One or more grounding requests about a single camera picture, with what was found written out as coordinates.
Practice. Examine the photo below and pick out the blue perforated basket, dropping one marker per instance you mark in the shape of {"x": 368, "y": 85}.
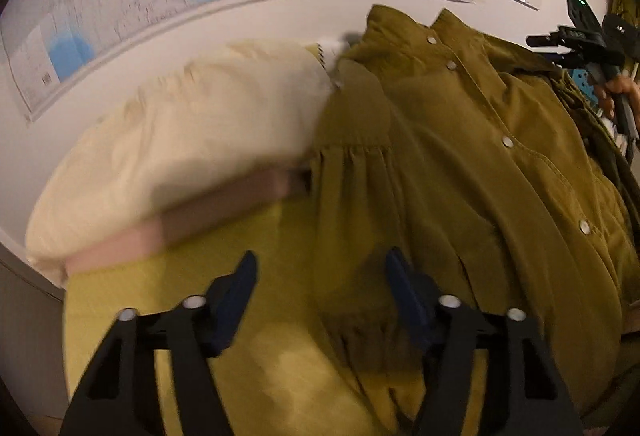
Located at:
{"x": 582, "y": 88}

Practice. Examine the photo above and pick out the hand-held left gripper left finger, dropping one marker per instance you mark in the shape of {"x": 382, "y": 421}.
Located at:
{"x": 234, "y": 303}

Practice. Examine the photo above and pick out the hanging yellow garments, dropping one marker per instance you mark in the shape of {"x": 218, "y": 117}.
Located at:
{"x": 622, "y": 1}

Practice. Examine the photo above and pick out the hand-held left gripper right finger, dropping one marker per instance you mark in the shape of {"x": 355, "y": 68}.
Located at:
{"x": 406, "y": 293}

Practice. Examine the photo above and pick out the cream white garment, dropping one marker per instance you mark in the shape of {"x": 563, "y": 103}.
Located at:
{"x": 175, "y": 131}

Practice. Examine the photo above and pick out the pink cloth strip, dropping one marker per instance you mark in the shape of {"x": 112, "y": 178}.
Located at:
{"x": 200, "y": 216}

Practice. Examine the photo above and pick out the yellow-green printed bedsheet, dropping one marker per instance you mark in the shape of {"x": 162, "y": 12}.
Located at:
{"x": 285, "y": 366}

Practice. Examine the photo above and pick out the person's right hand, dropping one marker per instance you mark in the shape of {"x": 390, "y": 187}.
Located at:
{"x": 622, "y": 88}

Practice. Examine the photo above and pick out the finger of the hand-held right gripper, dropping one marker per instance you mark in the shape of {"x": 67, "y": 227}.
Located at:
{"x": 540, "y": 40}

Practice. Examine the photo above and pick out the olive button-up jacket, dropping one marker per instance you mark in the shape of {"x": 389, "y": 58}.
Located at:
{"x": 450, "y": 166}

